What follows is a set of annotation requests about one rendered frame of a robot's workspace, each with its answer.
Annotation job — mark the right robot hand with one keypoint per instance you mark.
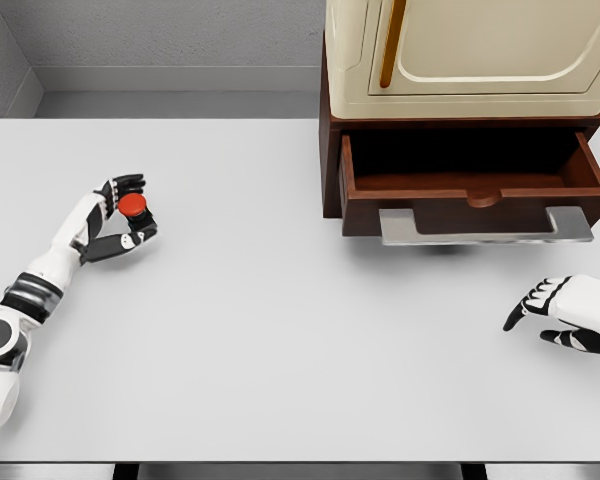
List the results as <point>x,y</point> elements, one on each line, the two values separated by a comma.
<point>587,302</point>

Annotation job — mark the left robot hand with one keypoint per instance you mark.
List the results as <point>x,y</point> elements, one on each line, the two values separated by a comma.
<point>82,220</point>

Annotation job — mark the red push-button switch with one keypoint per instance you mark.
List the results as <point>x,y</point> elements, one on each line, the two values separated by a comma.
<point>132,206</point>

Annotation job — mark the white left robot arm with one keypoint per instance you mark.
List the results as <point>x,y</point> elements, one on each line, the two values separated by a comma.
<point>15,320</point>

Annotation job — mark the brown wooden drawer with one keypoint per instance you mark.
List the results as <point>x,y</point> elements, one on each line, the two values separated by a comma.
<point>472,192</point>

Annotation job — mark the cream cabinet with door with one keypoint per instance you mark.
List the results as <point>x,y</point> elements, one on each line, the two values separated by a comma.
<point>480,50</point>

